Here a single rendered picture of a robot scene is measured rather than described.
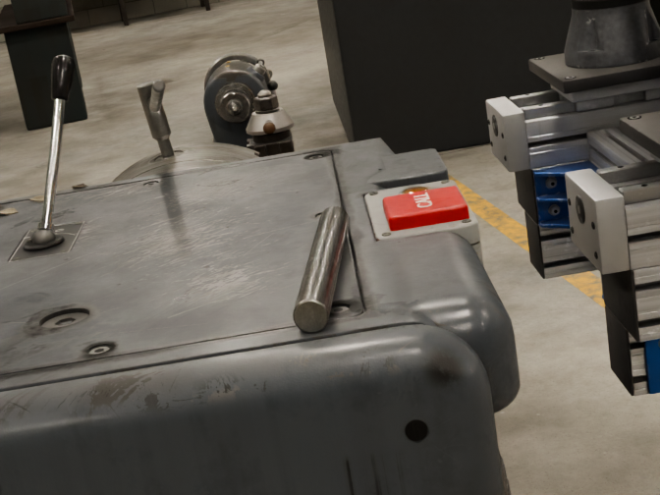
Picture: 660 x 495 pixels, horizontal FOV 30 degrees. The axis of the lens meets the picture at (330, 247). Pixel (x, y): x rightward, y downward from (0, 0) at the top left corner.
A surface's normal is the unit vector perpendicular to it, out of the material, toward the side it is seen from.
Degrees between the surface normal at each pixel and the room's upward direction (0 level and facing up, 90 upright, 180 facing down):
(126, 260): 0
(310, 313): 90
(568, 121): 90
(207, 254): 0
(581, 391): 1
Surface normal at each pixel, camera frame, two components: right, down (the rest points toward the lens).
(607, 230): 0.07, 0.29
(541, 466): -0.16, -0.94
